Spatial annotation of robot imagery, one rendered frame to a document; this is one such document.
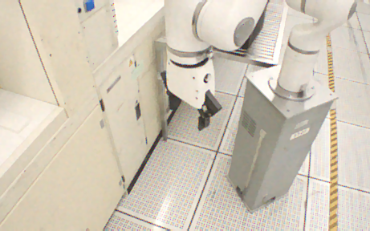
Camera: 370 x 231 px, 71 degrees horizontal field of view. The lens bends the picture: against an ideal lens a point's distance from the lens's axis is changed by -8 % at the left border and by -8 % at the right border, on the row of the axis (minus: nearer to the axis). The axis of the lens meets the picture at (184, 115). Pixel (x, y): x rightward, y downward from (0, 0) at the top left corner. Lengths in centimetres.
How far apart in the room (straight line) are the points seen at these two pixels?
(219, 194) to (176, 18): 133
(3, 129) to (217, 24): 76
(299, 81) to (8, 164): 100
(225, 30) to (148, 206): 134
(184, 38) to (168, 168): 136
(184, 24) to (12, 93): 80
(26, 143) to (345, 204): 167
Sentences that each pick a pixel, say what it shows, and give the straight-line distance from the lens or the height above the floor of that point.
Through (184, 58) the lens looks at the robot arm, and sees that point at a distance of 49.
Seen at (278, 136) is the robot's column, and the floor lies 64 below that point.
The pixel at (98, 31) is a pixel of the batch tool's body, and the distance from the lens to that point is 104.
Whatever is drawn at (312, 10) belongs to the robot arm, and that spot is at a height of 110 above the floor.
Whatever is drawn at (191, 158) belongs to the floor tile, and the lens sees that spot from 180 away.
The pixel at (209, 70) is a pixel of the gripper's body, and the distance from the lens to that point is 52.
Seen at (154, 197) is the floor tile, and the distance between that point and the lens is 166.
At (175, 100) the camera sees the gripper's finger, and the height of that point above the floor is 102.
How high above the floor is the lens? 145
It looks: 44 degrees down
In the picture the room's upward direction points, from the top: straight up
